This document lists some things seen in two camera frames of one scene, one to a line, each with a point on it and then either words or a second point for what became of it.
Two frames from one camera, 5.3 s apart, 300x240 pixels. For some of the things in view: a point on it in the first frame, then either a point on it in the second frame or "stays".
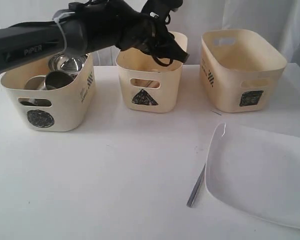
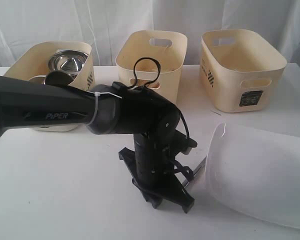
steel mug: x=57 y=79 stays
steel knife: x=193 y=196 to x=194 y=160
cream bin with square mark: x=240 y=71 stays
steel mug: x=36 y=82 stays
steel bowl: x=71 y=61 stays
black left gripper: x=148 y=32 to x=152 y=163
